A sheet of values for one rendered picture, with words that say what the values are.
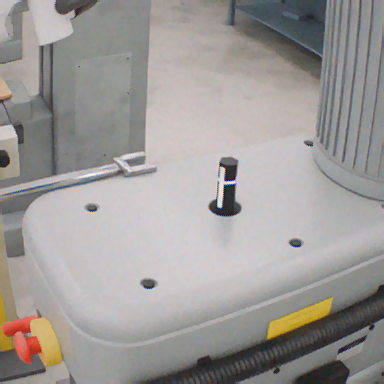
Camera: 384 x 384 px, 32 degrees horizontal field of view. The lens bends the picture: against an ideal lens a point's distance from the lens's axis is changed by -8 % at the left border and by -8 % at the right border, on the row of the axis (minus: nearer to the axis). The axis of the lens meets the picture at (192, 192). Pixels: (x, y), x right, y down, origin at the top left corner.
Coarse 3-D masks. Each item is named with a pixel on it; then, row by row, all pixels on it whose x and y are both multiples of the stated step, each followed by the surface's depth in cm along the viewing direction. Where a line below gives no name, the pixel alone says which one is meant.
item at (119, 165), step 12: (132, 156) 89; (144, 156) 89; (96, 168) 86; (108, 168) 86; (120, 168) 86; (132, 168) 86; (144, 168) 86; (156, 168) 87; (36, 180) 83; (48, 180) 83; (60, 180) 83; (72, 180) 83; (84, 180) 84; (0, 192) 80; (12, 192) 80; (24, 192) 81; (36, 192) 82
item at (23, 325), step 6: (24, 318) 89; (30, 318) 89; (36, 318) 89; (6, 324) 87; (12, 324) 88; (18, 324) 88; (24, 324) 88; (6, 330) 87; (12, 330) 87; (18, 330) 88; (24, 330) 88; (30, 330) 88
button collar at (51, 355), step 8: (32, 320) 78; (40, 320) 78; (32, 328) 79; (40, 328) 76; (48, 328) 77; (40, 336) 76; (48, 336) 76; (56, 336) 77; (40, 344) 77; (48, 344) 76; (56, 344) 76; (48, 352) 76; (56, 352) 76; (48, 360) 76; (56, 360) 77
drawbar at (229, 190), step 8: (224, 160) 78; (232, 160) 78; (224, 168) 78; (232, 168) 78; (224, 176) 78; (232, 176) 78; (224, 184) 79; (232, 184) 79; (224, 192) 79; (232, 192) 79; (216, 200) 81; (224, 200) 80; (232, 200) 80; (216, 208) 81; (224, 208) 80; (232, 208) 81
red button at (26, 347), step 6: (18, 336) 76; (30, 336) 78; (18, 342) 76; (24, 342) 76; (30, 342) 77; (36, 342) 77; (18, 348) 76; (24, 348) 75; (30, 348) 77; (36, 348) 77; (18, 354) 77; (24, 354) 75; (30, 354) 76; (24, 360) 76; (30, 360) 76
